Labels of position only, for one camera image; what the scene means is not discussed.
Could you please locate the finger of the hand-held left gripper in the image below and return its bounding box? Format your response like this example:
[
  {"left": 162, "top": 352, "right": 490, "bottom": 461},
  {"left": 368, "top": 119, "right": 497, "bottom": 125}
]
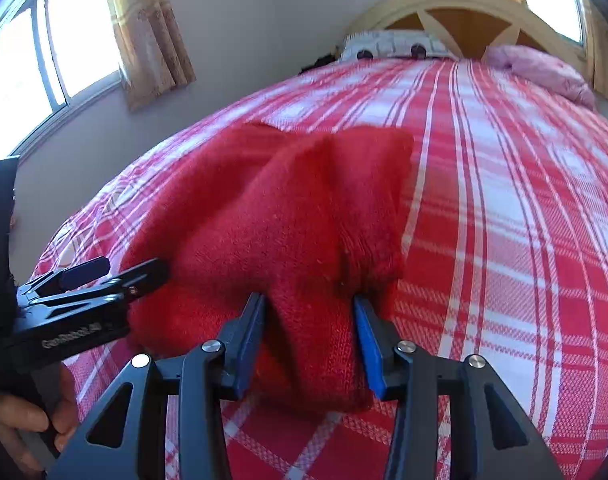
[
  {"left": 16, "top": 258, "right": 171, "bottom": 322},
  {"left": 31, "top": 256, "right": 111, "bottom": 298}
]

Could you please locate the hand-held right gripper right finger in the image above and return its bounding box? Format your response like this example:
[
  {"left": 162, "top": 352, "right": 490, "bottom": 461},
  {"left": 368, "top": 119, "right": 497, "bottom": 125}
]
[{"left": 353, "top": 295, "right": 565, "bottom": 480}]

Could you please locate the cream wooden headboard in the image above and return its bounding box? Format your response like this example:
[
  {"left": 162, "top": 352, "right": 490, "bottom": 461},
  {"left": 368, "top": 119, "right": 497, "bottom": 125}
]
[{"left": 344, "top": 0, "right": 592, "bottom": 81}]

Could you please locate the red white plaid bed sheet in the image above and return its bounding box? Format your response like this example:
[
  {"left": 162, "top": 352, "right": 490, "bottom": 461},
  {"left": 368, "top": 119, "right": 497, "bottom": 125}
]
[{"left": 31, "top": 57, "right": 608, "bottom": 480}]

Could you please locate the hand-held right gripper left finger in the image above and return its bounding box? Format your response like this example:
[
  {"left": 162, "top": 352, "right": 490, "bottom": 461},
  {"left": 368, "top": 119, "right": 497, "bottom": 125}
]
[{"left": 46, "top": 292, "right": 268, "bottom": 480}]

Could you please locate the person's left hand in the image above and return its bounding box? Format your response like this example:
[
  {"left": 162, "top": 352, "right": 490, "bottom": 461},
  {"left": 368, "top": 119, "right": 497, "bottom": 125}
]
[{"left": 0, "top": 364, "right": 81, "bottom": 474}]

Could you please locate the white pillow with dark spots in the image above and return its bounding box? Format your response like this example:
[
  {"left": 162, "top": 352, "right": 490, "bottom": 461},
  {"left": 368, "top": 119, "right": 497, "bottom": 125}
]
[{"left": 341, "top": 30, "right": 456, "bottom": 62}]

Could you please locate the black cloth item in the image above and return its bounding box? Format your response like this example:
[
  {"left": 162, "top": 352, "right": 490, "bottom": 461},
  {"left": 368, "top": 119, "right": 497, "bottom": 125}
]
[{"left": 299, "top": 51, "right": 337, "bottom": 75}]

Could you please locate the large side window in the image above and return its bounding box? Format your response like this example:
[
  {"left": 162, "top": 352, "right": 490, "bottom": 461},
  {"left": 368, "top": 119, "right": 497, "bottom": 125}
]
[{"left": 0, "top": 0, "right": 123, "bottom": 162}]

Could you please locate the red knit sweater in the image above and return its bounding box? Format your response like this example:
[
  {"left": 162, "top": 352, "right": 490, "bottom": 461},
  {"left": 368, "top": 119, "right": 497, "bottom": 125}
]
[{"left": 119, "top": 120, "right": 416, "bottom": 416}]

